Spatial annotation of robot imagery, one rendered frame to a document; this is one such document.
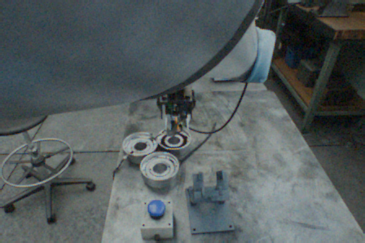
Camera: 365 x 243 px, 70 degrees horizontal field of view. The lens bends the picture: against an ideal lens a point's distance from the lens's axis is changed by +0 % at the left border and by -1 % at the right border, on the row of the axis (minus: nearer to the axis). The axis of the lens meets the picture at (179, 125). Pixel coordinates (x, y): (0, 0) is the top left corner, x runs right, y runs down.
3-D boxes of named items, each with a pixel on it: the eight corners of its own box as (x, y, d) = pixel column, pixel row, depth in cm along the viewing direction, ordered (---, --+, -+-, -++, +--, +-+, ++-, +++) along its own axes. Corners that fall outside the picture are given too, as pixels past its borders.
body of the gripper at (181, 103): (160, 121, 60) (156, 77, 51) (160, 97, 66) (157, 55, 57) (193, 121, 60) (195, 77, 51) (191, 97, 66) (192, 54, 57)
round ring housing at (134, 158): (145, 137, 86) (143, 127, 84) (164, 153, 80) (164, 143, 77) (117, 152, 81) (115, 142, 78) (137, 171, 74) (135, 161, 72)
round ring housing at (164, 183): (156, 196, 67) (155, 187, 65) (134, 173, 74) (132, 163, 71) (186, 177, 73) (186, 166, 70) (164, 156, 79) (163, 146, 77)
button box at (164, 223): (143, 212, 64) (142, 200, 61) (172, 211, 64) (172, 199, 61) (141, 244, 57) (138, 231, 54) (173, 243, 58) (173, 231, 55)
